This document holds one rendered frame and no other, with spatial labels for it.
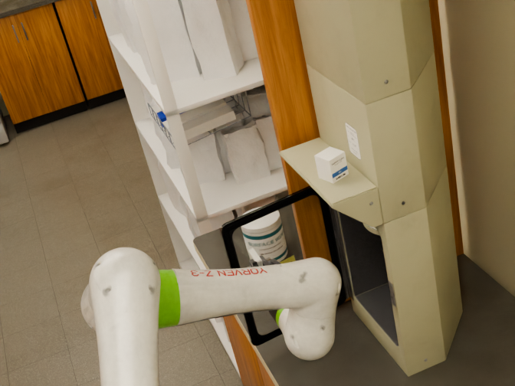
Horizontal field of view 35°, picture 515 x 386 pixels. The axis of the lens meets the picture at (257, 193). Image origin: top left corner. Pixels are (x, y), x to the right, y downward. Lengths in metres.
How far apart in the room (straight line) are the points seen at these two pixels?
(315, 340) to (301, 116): 0.63
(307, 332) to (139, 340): 0.47
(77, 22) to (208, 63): 3.76
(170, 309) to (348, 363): 0.76
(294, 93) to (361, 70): 0.41
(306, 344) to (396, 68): 0.61
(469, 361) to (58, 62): 5.10
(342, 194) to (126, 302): 0.62
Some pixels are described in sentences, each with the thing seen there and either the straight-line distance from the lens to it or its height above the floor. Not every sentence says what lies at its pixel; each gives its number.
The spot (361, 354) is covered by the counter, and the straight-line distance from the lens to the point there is 2.26.
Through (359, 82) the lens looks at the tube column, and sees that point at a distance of 1.73.
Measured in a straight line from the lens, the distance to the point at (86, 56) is 6.78.
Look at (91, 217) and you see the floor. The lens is 5.28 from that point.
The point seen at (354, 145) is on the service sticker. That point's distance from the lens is 1.88.
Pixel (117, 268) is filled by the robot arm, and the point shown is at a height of 1.70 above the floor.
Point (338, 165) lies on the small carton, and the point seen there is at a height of 1.55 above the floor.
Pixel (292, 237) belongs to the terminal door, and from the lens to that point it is 2.16.
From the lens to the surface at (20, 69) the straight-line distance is 6.74.
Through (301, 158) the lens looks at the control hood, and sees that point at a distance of 2.01.
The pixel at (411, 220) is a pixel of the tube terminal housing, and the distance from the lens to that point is 1.92.
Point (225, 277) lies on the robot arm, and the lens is 1.64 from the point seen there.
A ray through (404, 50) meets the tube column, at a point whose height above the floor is 1.80.
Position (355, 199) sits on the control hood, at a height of 1.50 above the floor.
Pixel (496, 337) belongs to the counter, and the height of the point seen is 0.94.
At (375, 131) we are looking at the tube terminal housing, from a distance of 1.77.
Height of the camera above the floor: 2.44
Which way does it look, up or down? 29 degrees down
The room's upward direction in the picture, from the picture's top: 14 degrees counter-clockwise
